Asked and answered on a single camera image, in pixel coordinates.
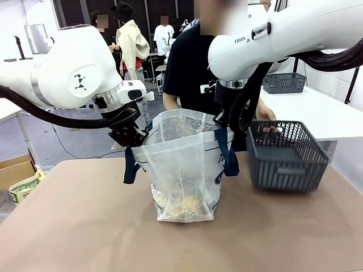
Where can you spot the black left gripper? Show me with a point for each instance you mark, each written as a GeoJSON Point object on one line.
{"type": "Point", "coordinates": [126, 136]}

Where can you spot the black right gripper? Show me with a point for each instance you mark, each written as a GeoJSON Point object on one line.
{"type": "Point", "coordinates": [224, 97]}

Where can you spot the white translucent shopping bag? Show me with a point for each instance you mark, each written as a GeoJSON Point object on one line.
{"type": "Point", "coordinates": [181, 158]}

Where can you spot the dark grey plastic basket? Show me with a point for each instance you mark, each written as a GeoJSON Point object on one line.
{"type": "Point", "coordinates": [283, 175]}

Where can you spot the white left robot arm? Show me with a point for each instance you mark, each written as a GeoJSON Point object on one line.
{"type": "Point", "coordinates": [71, 71]}

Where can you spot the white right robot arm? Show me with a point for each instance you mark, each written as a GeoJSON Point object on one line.
{"type": "Point", "coordinates": [297, 31]}

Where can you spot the person right forearm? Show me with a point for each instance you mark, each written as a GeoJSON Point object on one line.
{"type": "Point", "coordinates": [170, 102]}

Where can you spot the person left forearm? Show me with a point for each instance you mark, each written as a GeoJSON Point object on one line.
{"type": "Point", "coordinates": [262, 103]}

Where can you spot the person left hand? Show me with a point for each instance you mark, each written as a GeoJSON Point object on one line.
{"type": "Point", "coordinates": [268, 114]}

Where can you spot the person in black shirt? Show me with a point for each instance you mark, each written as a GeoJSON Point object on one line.
{"type": "Point", "coordinates": [190, 71]}

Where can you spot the grey mesh storage basket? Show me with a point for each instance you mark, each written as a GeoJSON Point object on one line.
{"type": "Point", "coordinates": [283, 83]}

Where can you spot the background desk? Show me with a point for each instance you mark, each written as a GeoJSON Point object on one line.
{"type": "Point", "coordinates": [160, 68]}

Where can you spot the bystander in white shirt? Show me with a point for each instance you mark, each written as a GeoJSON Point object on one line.
{"type": "Point", "coordinates": [163, 37]}

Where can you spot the white side table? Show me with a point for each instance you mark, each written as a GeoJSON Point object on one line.
{"type": "Point", "coordinates": [312, 113]}

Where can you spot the yellow snack package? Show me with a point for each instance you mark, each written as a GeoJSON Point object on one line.
{"type": "Point", "coordinates": [184, 207]}

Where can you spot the bystander in beige jacket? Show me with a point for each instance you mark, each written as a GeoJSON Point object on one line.
{"type": "Point", "coordinates": [130, 42]}

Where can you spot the bystander in black clothes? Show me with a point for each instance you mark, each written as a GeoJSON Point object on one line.
{"type": "Point", "coordinates": [107, 38]}

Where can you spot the green white printed carton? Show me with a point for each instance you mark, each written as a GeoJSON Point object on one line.
{"type": "Point", "coordinates": [25, 187]}

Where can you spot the brown cardboard box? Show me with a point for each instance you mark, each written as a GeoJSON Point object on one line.
{"type": "Point", "coordinates": [14, 173]}

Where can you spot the white table with leg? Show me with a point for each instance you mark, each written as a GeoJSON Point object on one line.
{"type": "Point", "coordinates": [5, 110]}

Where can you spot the white framed board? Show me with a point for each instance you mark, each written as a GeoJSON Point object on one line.
{"type": "Point", "coordinates": [35, 38]}

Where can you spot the black tripod stand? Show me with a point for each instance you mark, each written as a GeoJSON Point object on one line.
{"type": "Point", "coordinates": [20, 48]}

